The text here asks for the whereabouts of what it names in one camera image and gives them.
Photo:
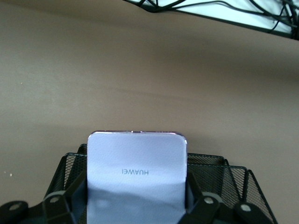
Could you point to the lavender phone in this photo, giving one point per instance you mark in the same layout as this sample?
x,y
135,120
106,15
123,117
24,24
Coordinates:
x,y
135,158

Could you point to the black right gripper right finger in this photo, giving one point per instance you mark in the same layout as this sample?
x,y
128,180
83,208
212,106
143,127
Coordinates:
x,y
201,207

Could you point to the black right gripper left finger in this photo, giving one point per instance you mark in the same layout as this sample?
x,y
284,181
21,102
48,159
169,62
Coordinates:
x,y
70,203

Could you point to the black mesh two-tier organizer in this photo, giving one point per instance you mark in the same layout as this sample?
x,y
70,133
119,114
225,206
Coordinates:
x,y
233,182

